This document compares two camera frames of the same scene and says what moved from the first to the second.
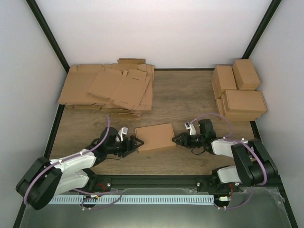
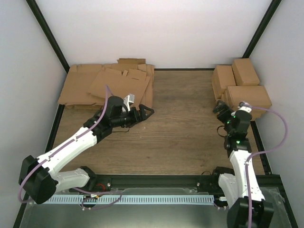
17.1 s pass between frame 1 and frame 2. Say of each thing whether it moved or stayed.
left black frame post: stayed
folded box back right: stayed
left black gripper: moved
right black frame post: stayed
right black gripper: moved
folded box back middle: stayed
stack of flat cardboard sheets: stayed
